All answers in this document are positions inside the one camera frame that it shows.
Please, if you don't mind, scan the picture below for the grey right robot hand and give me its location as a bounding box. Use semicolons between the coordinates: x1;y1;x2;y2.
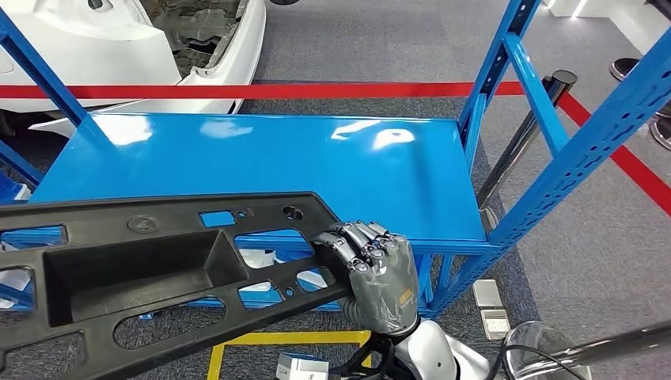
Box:
313;221;420;336

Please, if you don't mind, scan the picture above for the long black plastic part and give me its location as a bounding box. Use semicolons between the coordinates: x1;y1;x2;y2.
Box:
0;191;352;380

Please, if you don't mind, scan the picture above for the blue metal shelf rack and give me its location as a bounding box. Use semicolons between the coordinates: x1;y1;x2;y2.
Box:
0;139;46;206
0;0;671;321

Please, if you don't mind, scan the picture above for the metal floor socket plate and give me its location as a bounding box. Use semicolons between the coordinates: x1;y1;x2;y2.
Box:
472;279;504;309
480;308;511;341

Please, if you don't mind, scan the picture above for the yellow floor tape square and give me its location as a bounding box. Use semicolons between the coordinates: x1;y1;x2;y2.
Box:
207;330;373;380

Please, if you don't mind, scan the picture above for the white car body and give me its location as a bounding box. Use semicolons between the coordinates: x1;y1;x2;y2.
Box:
0;0;267;139

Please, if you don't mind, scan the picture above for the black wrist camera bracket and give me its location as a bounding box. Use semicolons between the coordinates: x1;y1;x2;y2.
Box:
330;335;400;380

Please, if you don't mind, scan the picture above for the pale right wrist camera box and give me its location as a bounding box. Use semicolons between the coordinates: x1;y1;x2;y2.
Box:
275;352;330;380

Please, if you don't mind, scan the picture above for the stanchion post with black cap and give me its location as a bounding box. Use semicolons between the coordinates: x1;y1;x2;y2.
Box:
476;69;578;211

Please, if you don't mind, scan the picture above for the chrome stanchion post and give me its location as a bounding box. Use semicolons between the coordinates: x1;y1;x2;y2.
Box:
650;115;671;151
608;57;643;82
502;320;671;380

